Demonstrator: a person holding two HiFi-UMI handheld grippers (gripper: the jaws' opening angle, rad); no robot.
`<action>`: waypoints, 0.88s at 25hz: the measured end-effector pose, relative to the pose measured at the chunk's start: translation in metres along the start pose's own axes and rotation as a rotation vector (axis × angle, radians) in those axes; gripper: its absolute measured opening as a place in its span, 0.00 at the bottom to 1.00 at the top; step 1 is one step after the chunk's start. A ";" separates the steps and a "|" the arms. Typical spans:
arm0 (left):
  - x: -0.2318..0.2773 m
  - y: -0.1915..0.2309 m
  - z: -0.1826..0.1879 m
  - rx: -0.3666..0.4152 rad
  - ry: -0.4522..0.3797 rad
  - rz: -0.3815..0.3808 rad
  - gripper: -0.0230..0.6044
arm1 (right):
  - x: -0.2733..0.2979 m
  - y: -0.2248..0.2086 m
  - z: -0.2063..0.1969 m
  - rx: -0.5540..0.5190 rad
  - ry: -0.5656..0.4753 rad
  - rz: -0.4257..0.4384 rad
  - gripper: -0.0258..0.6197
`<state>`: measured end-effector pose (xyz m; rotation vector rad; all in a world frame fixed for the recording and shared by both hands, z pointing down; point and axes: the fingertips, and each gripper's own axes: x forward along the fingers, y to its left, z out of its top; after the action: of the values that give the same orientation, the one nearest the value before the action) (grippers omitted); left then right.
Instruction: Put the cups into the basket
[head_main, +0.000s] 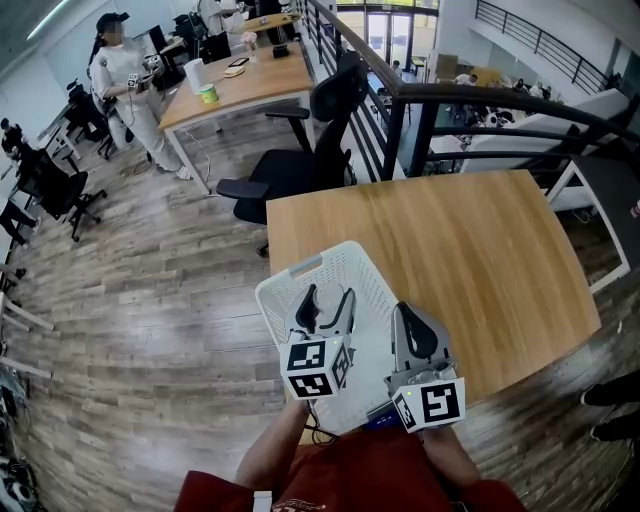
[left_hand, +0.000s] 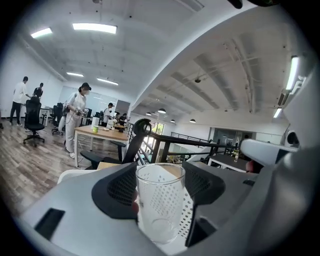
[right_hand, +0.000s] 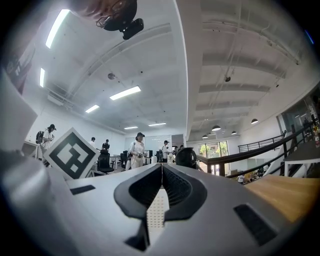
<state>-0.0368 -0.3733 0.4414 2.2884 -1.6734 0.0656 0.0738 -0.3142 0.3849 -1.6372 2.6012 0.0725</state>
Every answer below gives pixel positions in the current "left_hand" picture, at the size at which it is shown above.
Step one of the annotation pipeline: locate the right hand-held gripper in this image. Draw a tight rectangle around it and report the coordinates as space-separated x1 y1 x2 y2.
239 67 320 251

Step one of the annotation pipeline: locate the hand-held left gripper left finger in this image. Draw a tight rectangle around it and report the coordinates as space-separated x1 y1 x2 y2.
19 161 170 256

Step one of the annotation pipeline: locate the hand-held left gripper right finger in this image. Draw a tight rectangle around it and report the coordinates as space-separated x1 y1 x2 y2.
181 161 266 251

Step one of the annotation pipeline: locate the clear glass cup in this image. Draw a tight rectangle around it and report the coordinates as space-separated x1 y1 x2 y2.
135 162 186 245

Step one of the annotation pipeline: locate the black top table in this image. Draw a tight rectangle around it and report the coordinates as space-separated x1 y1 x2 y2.
207 153 251 173

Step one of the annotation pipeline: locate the square wooden table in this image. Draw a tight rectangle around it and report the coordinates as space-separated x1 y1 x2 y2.
96 161 137 171

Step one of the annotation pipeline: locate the black office chair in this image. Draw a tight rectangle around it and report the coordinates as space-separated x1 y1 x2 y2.
49 102 65 136
79 118 152 171
22 96 46 147

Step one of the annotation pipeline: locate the long wooden table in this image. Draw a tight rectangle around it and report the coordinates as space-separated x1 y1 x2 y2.
73 124 130 168

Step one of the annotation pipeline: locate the thick black stair railing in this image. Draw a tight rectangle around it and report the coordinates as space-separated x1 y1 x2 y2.
126 121 226 166

